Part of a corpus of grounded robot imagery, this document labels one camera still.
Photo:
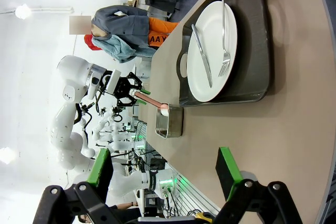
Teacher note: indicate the light blue cloth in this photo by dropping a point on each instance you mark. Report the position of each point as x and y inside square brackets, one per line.
[118, 48]

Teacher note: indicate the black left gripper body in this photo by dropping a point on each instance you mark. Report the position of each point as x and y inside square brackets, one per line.
[122, 89]

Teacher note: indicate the round ceiling lamp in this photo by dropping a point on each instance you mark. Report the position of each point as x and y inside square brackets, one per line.
[5, 155]
[23, 11]

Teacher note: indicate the silver fork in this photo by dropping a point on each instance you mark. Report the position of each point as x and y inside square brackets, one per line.
[223, 24]

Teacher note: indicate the person in orange shorts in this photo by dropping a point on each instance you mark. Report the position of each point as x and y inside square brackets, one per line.
[126, 24]

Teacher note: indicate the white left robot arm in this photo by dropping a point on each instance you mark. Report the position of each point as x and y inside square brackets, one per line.
[71, 72]

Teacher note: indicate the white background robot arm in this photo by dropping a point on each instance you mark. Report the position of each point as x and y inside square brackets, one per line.
[119, 145]
[96, 129]

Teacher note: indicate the white round plate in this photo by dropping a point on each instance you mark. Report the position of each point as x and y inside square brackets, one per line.
[212, 19]

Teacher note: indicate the white slotted panel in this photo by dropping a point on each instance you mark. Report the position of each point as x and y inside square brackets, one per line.
[194, 195]

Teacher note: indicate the dark brown serving tray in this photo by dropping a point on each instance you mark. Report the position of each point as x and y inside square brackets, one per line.
[254, 51]

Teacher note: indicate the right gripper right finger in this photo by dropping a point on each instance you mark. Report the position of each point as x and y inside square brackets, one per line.
[262, 203]

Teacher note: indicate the rectangular steel container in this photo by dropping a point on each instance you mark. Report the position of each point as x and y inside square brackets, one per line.
[174, 121]

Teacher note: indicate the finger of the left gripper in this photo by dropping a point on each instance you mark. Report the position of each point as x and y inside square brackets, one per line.
[137, 82]
[130, 100]

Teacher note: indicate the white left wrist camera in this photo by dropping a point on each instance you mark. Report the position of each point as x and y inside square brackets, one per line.
[114, 82]

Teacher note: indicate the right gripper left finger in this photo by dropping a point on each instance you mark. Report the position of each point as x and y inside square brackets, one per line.
[78, 203]

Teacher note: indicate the silver table knife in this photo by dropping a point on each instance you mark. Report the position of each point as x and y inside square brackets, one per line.
[203, 56]

